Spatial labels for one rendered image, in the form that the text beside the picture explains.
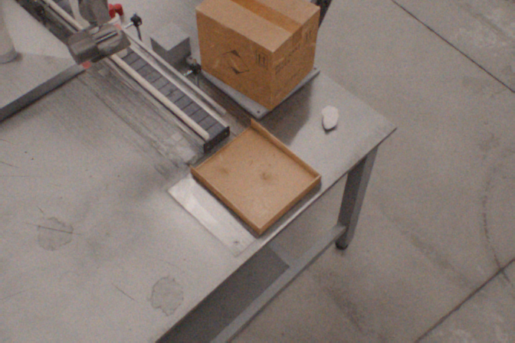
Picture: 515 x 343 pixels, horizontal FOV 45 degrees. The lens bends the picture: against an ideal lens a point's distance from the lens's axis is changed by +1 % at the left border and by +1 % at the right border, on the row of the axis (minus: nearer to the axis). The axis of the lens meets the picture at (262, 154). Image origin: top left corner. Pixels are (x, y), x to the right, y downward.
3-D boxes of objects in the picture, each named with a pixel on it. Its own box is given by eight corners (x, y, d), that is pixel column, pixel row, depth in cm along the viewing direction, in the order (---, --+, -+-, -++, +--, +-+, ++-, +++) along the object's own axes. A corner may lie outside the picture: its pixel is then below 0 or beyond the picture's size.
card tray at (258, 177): (190, 172, 188) (189, 164, 185) (251, 125, 199) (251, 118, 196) (259, 235, 176) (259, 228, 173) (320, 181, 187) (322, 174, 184)
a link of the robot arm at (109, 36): (126, 40, 153) (114, 18, 152) (102, 52, 150) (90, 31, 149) (121, 45, 159) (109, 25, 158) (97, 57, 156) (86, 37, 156)
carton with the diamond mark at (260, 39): (201, 69, 210) (194, 8, 188) (244, 30, 221) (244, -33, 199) (271, 111, 200) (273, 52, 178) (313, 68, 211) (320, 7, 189)
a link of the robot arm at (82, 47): (101, -2, 148) (93, 1, 155) (57, 18, 143) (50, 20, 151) (125, 44, 152) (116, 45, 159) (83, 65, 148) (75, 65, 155)
